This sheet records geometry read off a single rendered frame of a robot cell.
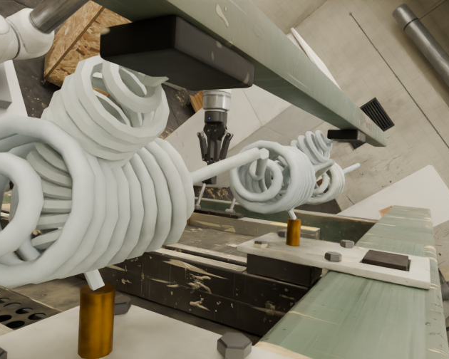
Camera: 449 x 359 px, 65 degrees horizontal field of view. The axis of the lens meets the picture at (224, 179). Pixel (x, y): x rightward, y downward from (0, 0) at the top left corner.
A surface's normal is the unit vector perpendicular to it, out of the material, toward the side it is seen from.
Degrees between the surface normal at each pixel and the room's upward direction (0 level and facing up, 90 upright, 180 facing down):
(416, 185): 90
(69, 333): 55
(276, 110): 90
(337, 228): 90
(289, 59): 36
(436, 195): 90
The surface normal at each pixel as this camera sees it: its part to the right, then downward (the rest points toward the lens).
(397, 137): -0.54, -0.07
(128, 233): -0.37, 0.15
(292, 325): 0.06, -1.00
